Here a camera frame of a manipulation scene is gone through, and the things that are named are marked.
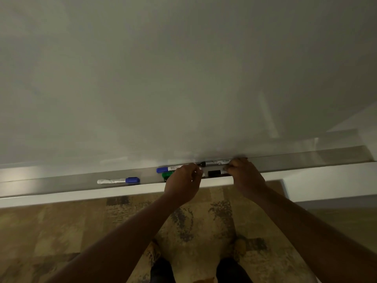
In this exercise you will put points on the person's left hand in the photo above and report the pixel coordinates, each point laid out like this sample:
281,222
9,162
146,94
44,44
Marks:
182,184

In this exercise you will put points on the person's right hand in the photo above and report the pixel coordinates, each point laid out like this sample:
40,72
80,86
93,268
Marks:
246,179

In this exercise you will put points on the person's left fingers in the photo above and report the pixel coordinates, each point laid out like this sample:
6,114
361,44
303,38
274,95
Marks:
195,173

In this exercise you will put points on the person's right fingers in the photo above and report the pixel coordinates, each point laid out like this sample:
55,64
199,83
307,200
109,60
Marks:
237,166

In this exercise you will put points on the black capped whiteboard marker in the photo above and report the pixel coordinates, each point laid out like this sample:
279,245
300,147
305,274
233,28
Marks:
214,173

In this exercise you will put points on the green whiteboard marker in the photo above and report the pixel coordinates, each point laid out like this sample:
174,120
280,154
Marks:
167,175

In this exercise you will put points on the person's right forearm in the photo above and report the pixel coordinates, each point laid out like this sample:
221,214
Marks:
309,235

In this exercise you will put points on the person's left forearm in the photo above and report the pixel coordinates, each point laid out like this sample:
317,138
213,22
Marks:
117,247

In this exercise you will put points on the slim black whiteboard marker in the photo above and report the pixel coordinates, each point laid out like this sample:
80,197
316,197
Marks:
216,162

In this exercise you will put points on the blue whiteboard marker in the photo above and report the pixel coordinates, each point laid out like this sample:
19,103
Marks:
169,168

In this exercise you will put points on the metal marker tray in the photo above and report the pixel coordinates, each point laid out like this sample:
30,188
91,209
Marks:
294,161

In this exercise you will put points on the white marker with blue cap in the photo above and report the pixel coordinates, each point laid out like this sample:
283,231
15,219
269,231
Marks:
117,181

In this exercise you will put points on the person's right tan shoe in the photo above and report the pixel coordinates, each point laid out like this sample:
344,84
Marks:
240,247

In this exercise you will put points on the person's tan shoe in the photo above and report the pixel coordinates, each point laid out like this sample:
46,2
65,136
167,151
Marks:
153,252
240,247

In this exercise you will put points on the person's left tan shoe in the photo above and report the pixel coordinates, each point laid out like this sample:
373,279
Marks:
153,252

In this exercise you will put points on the large white whiteboard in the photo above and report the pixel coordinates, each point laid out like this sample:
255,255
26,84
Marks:
165,79

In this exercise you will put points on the person's left black trouser leg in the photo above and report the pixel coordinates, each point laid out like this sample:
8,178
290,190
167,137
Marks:
162,272

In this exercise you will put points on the person's black trouser leg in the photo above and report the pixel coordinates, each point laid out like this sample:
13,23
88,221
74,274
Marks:
162,272
232,272

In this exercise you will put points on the person's right black trouser leg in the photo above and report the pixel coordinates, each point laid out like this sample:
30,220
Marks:
232,272

